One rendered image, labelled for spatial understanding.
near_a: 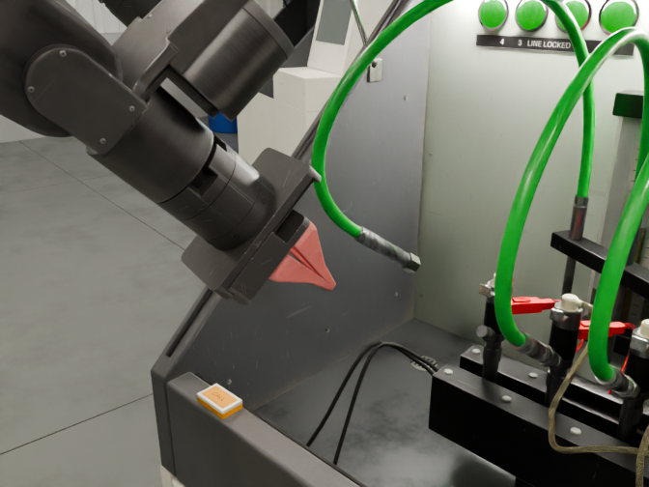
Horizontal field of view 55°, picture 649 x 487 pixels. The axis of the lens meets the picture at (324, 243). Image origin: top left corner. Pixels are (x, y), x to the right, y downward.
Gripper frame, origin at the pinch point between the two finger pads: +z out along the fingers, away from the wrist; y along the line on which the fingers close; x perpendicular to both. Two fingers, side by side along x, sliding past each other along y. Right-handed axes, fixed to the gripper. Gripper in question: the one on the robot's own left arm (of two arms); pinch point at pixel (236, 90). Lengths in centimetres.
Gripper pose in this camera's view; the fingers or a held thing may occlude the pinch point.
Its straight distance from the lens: 65.8
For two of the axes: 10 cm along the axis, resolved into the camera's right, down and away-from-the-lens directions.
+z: 7.2, 6.5, 2.5
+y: -2.1, -1.5, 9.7
